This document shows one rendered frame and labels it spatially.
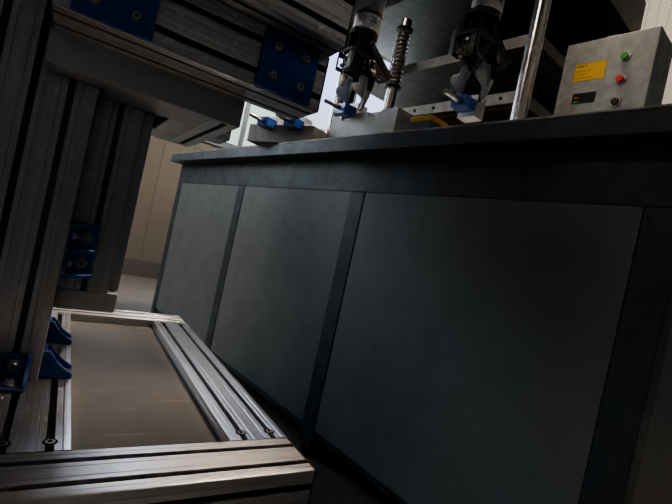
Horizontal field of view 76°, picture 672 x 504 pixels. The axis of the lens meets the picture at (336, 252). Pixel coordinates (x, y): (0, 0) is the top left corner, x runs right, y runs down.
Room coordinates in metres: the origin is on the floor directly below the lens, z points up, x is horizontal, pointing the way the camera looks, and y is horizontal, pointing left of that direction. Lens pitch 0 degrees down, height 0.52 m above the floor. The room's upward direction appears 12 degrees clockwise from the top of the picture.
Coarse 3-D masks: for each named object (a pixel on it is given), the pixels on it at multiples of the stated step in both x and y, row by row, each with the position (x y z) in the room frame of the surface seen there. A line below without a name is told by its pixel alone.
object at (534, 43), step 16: (544, 0) 1.63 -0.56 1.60; (544, 16) 1.63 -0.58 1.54; (528, 32) 1.67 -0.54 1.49; (544, 32) 1.64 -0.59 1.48; (528, 48) 1.64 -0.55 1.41; (528, 64) 1.64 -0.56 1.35; (528, 80) 1.63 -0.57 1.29; (336, 96) 2.53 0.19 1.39; (528, 96) 1.63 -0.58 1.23; (512, 112) 1.65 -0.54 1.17
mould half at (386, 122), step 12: (396, 108) 1.06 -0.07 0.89; (336, 120) 1.24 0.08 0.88; (348, 120) 1.20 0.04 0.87; (360, 120) 1.16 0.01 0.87; (372, 120) 1.12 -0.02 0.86; (384, 120) 1.09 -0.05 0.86; (396, 120) 1.06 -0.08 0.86; (408, 120) 1.08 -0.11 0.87; (336, 132) 1.23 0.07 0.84; (348, 132) 1.19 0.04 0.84; (360, 132) 1.15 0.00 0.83; (372, 132) 1.11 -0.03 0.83
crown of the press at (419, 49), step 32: (416, 0) 2.15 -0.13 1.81; (448, 0) 2.10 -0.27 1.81; (512, 0) 2.00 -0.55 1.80; (576, 0) 1.90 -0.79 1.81; (608, 0) 1.86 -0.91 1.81; (640, 0) 2.06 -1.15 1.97; (384, 32) 2.52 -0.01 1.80; (416, 32) 2.44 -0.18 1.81; (448, 32) 2.37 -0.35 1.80; (512, 32) 2.25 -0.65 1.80; (576, 32) 2.13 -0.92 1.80; (608, 32) 2.08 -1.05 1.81
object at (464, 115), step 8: (448, 96) 1.01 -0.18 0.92; (456, 96) 1.02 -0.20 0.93; (464, 96) 1.03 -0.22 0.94; (472, 96) 1.06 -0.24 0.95; (456, 104) 1.04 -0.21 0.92; (464, 104) 1.02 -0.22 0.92; (472, 104) 1.04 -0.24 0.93; (480, 104) 1.05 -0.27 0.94; (464, 112) 1.07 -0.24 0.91; (472, 112) 1.05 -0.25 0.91; (480, 112) 1.06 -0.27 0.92; (464, 120) 1.09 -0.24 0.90; (472, 120) 1.07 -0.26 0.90; (480, 120) 1.06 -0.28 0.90
